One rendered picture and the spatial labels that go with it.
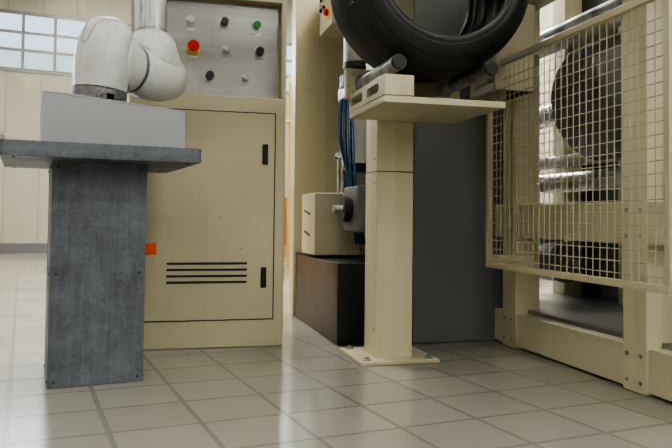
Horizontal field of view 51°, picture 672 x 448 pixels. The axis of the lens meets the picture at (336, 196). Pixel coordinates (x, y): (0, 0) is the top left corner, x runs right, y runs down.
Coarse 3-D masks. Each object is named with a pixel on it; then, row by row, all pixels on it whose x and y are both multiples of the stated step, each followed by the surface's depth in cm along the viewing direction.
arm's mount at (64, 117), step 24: (48, 96) 182; (72, 96) 184; (48, 120) 182; (72, 120) 184; (96, 120) 187; (120, 120) 189; (144, 120) 192; (168, 120) 194; (120, 144) 189; (144, 144) 192; (168, 144) 194
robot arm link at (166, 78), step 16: (144, 0) 223; (160, 0) 225; (144, 16) 223; (160, 16) 224; (144, 32) 220; (160, 32) 222; (144, 48) 216; (160, 48) 219; (176, 48) 227; (160, 64) 217; (176, 64) 224; (144, 80) 213; (160, 80) 218; (176, 80) 224; (144, 96) 219; (160, 96) 223; (176, 96) 229
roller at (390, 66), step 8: (392, 56) 197; (400, 56) 196; (384, 64) 201; (392, 64) 195; (400, 64) 195; (368, 72) 219; (376, 72) 209; (384, 72) 203; (392, 72) 200; (360, 80) 225; (368, 80) 217; (360, 88) 227
